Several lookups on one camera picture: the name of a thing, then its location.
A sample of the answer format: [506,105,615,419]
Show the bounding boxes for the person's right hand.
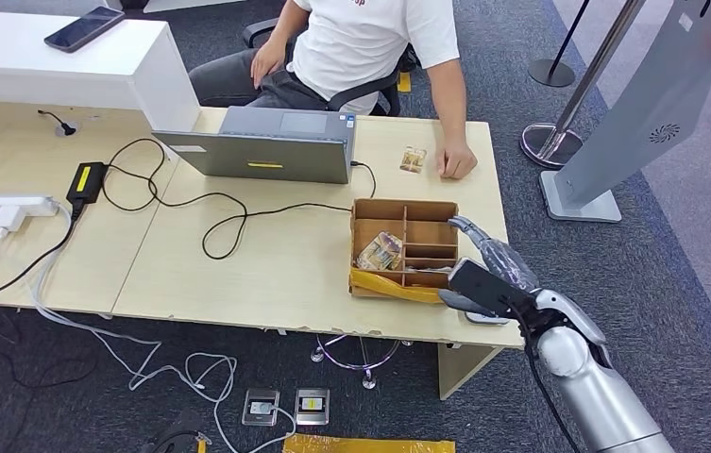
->
[248,36,288,91]

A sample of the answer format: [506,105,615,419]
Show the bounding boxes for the person's left hand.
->
[436,138,480,182]

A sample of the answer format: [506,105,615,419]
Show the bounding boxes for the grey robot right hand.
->
[437,214,542,321]

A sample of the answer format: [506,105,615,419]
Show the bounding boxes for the person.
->
[187,0,479,181]

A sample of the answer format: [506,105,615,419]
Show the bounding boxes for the white cards in slot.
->
[404,264,456,277]

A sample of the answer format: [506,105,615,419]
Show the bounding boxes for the cardboard divider box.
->
[348,198,460,306]

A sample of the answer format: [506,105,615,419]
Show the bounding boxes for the grey laptop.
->
[151,105,358,186]

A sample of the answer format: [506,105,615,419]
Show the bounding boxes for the black office chair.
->
[242,17,419,118]

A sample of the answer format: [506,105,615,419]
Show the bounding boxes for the pale wooden desk leg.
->
[437,344,505,401]

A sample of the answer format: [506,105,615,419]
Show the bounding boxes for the stack of printed cards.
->
[355,231,404,273]

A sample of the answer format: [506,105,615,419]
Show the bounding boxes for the chrome stool base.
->
[310,334,415,391]

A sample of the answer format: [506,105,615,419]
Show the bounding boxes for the black smartphone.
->
[42,5,126,55]

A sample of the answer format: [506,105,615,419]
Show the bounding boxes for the grey kiosk stand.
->
[539,0,711,225]

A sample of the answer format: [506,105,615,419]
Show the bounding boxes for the black power adapter yellow label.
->
[65,161,109,206]

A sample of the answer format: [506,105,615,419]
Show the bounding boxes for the white counter block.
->
[0,8,201,133]

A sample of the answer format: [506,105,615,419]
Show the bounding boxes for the steel floor socket yellow label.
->
[294,388,331,427]

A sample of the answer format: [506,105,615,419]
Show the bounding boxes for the steel floor socket white plug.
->
[241,388,281,428]

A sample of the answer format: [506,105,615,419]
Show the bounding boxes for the white power strip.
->
[0,193,59,219]

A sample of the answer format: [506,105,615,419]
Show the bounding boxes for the white plug charger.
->
[0,205,29,236]

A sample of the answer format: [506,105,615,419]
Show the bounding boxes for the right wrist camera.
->
[447,258,535,318]

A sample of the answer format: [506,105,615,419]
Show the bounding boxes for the chrome stanchion post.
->
[519,0,647,171]

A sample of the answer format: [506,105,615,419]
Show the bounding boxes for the black laptop charger cable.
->
[100,137,378,261]

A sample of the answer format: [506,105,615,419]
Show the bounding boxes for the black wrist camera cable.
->
[508,298,583,453]

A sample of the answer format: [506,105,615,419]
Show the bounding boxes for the black stanchion post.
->
[528,0,593,89]

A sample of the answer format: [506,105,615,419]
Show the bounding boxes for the short black cable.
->
[37,109,77,136]

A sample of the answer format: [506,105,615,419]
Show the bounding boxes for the black adapter mains cable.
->
[0,199,87,309]

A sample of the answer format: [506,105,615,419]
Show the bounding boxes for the thin white charging cable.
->
[129,351,240,405]

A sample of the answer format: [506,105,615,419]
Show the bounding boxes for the white power strip cable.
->
[27,198,298,453]

